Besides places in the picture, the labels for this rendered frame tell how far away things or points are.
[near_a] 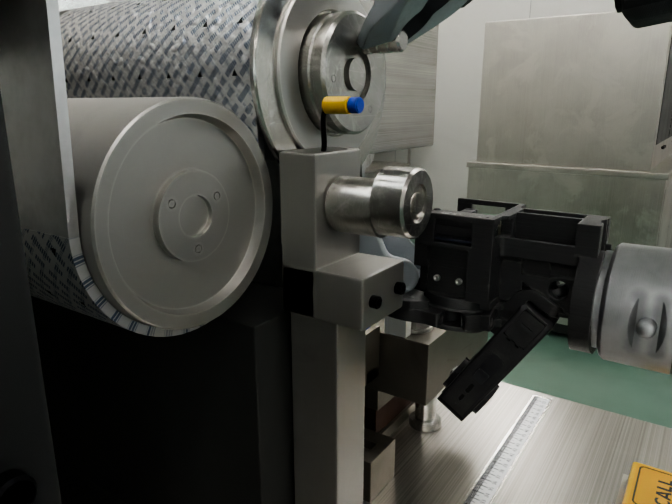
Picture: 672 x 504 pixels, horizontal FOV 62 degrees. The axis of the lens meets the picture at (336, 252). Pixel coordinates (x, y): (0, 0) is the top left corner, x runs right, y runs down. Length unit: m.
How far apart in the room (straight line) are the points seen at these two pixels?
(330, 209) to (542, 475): 0.36
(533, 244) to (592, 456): 0.30
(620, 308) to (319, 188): 0.18
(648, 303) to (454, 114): 4.89
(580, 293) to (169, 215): 0.24
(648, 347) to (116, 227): 0.29
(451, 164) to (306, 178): 4.93
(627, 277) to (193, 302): 0.25
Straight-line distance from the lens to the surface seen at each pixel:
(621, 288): 0.36
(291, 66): 0.34
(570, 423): 0.67
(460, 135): 5.19
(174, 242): 0.29
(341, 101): 0.30
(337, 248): 0.34
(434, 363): 0.52
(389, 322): 0.51
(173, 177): 0.29
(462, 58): 5.21
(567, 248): 0.37
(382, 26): 0.35
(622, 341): 0.36
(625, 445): 0.66
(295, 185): 0.33
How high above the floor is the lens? 1.23
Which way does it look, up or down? 15 degrees down
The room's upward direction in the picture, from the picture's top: straight up
